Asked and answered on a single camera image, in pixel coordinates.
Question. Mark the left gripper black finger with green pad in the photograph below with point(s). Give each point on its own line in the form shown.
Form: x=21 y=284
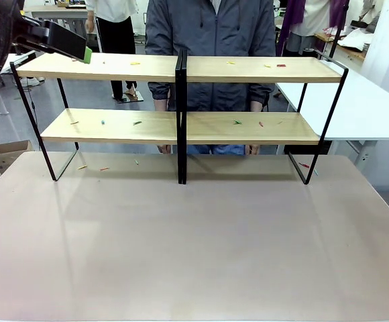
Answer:
x=65 y=40
x=33 y=45

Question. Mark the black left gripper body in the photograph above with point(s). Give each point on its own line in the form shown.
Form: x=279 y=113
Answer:
x=3 y=16

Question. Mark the person's right forearm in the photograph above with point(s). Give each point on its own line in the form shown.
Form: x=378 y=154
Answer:
x=159 y=90

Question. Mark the person's left forearm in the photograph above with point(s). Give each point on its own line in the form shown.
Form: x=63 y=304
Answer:
x=262 y=92

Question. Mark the person's right hand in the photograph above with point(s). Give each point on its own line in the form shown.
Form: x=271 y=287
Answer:
x=161 y=105

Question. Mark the person's left hand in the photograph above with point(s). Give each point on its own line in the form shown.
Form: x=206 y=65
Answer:
x=256 y=106

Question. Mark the wooden-top background desk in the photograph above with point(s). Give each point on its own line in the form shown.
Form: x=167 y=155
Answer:
x=63 y=13

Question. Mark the person in white shirt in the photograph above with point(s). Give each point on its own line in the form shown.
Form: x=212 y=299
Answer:
x=114 y=30

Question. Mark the silver floor scale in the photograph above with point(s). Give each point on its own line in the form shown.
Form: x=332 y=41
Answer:
x=129 y=97

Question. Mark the black-framed wooden two-tier shelf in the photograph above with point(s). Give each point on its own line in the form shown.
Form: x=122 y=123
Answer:
x=114 y=129
x=248 y=131

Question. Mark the cardboard box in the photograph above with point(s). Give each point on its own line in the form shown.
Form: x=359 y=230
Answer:
x=10 y=156

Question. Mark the person in grey jacket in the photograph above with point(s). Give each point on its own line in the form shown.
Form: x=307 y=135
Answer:
x=211 y=33

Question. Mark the person in purple scarf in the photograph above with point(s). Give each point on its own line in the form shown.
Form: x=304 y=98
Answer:
x=312 y=16

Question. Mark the black stand pole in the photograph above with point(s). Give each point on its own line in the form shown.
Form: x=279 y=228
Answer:
x=337 y=33

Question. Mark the cluttered background workbench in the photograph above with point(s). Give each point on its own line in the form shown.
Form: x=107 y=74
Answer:
x=352 y=42

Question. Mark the distant person at workbench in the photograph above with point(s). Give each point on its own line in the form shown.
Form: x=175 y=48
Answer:
x=370 y=8

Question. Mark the large white table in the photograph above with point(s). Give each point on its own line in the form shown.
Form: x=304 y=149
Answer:
x=365 y=114

